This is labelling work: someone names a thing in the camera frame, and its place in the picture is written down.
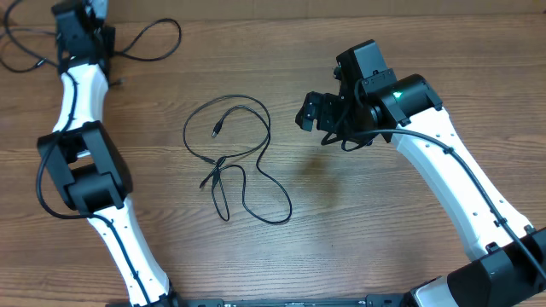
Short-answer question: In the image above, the black usb cable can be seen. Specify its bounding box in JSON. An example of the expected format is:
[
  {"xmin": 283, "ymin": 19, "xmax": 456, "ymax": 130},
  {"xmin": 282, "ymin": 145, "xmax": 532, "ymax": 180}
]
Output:
[
  {"xmin": 211, "ymin": 104, "xmax": 293, "ymax": 225},
  {"xmin": 183, "ymin": 94, "xmax": 272, "ymax": 223},
  {"xmin": 0, "ymin": 0, "xmax": 183, "ymax": 89}
]

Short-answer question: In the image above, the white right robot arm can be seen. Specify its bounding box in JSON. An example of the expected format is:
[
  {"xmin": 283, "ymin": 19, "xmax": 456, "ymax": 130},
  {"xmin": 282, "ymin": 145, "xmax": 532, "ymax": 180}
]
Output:
[{"xmin": 295, "ymin": 73, "xmax": 545, "ymax": 306}]

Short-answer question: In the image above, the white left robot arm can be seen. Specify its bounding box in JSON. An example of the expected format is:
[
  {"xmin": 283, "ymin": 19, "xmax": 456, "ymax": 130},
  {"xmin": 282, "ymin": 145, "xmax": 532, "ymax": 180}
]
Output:
[{"xmin": 38, "ymin": 1, "xmax": 182, "ymax": 306}]

